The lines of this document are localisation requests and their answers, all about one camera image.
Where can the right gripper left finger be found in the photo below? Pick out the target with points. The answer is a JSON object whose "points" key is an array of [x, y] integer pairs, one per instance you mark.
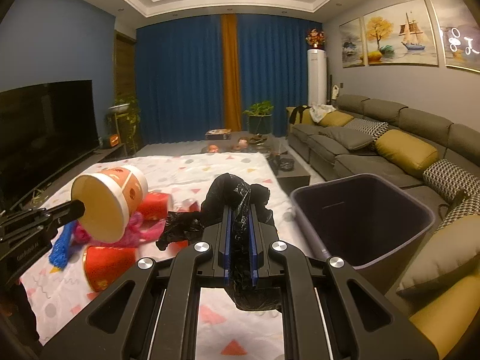
{"points": [[213, 269]]}

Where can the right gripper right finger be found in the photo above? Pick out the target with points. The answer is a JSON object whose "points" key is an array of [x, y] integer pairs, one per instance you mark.
{"points": [[265, 250]]}

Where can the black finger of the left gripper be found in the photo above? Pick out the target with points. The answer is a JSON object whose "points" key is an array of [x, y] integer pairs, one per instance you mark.
{"points": [[65, 213]]}

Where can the blue foam net sleeve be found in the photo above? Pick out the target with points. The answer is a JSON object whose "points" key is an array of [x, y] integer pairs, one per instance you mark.
{"points": [[59, 255]]}

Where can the black plastic bag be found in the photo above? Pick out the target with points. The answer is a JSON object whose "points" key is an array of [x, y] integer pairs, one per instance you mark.
{"points": [[230, 191]]}

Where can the cream red paper bowl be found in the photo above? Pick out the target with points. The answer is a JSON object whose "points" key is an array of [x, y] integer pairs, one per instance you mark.
{"points": [[110, 197]]}

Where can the red paper cup gold rim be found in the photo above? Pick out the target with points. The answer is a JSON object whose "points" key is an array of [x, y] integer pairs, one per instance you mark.
{"points": [[103, 265]]}

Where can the pink plastic bag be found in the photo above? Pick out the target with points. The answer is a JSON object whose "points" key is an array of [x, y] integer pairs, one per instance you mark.
{"points": [[135, 234]]}

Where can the dark grey trash bin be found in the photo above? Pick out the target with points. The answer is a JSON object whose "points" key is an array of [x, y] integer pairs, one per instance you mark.
{"points": [[367, 221]]}

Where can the red crumpled wrapper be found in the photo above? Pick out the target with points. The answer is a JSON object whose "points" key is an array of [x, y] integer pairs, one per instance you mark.
{"points": [[155, 206]]}

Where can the tv cabinet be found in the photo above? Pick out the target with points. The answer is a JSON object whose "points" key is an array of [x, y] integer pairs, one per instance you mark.
{"points": [[56, 182]]}

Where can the black television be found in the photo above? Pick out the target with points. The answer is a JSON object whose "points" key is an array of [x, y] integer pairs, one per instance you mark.
{"points": [[44, 128]]}

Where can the plant on stand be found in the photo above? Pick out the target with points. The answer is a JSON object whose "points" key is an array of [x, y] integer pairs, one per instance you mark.
{"points": [[123, 118]]}

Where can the potted green plant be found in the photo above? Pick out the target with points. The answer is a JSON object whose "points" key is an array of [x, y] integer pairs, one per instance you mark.
{"points": [[259, 118]]}

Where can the orange curtain strip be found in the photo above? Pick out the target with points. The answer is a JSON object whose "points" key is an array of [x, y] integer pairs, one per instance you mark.
{"points": [[231, 74]]}

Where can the grey sectional sofa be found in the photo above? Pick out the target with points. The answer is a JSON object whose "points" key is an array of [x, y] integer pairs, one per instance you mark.
{"points": [[339, 141]]}

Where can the blue curtain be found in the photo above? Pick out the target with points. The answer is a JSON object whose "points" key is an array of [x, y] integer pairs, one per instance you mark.
{"points": [[201, 73]]}

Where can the yellow sofa cushion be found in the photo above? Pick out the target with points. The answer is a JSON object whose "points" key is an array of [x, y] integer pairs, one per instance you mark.
{"points": [[409, 153]]}

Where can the white standing air conditioner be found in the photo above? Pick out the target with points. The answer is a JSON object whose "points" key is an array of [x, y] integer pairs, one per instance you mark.
{"points": [[316, 77]]}

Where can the houndstooth pillow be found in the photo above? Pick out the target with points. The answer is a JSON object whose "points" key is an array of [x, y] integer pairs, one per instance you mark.
{"points": [[447, 179]]}

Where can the flower decoration on conditioner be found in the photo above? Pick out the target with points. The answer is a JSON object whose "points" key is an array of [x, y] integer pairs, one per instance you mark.
{"points": [[316, 39]]}

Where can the small left landscape painting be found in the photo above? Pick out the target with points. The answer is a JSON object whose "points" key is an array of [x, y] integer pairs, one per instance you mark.
{"points": [[352, 45]]}

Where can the sailboat tree painting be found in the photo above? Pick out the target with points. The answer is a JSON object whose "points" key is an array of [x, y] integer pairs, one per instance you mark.
{"points": [[400, 34]]}

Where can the right painting with glare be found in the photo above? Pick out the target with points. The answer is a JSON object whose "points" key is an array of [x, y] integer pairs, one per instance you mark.
{"points": [[459, 33]]}

